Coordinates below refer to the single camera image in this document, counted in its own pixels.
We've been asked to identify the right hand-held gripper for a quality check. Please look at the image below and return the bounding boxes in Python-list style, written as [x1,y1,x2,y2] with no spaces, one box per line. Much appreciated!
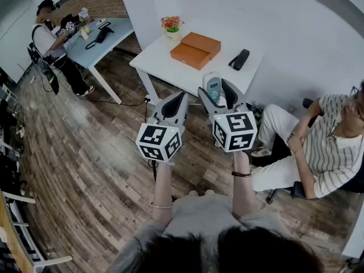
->
[197,78,258,154]

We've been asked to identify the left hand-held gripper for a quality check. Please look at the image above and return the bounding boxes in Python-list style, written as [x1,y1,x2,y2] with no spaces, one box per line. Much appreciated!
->
[135,92,190,167]

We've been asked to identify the grey handheld device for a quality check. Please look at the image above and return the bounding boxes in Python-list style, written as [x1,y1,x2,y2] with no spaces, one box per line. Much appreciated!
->
[202,71,222,106]

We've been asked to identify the person's left forearm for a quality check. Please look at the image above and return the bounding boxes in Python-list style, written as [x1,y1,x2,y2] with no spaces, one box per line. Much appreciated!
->
[150,161,175,227]

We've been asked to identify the person's right forearm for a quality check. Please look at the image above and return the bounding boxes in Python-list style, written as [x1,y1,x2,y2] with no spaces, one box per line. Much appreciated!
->
[231,150,257,221]

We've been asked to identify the white table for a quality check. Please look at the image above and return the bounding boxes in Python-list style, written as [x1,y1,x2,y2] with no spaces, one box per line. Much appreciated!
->
[129,31,267,106]

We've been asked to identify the flowers in white pot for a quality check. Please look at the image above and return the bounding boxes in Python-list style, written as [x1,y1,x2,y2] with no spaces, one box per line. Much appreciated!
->
[160,15,184,42]

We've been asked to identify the person's light shoes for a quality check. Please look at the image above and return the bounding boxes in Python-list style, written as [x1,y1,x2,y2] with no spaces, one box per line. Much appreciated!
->
[188,189,216,198]

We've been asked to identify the grey-blue table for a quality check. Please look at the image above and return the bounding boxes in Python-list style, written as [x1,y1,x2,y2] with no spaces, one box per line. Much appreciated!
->
[64,17,135,105]

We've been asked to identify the person's grey shirt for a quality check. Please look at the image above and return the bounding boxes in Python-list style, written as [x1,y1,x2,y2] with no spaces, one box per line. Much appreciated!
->
[107,193,299,273]

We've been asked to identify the pale flowers in white vase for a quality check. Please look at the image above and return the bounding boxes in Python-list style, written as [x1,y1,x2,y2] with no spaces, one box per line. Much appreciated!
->
[78,7,92,41]

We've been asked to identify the wooden board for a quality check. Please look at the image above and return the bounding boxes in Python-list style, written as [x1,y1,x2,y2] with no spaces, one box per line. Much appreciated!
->
[0,192,35,273]

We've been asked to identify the black floor cable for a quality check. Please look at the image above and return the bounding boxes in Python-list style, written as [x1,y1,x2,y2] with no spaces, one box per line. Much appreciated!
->
[85,95,151,107]

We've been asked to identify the thin silver bracelet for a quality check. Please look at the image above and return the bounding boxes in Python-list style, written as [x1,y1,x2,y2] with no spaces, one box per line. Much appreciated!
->
[149,201,174,210]

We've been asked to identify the black corded desk phone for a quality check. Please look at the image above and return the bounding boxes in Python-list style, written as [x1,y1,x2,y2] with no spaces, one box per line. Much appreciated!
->
[85,26,115,50]

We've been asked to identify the white metal frame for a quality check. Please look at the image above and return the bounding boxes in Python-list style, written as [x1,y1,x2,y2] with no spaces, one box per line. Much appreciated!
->
[0,190,73,270]

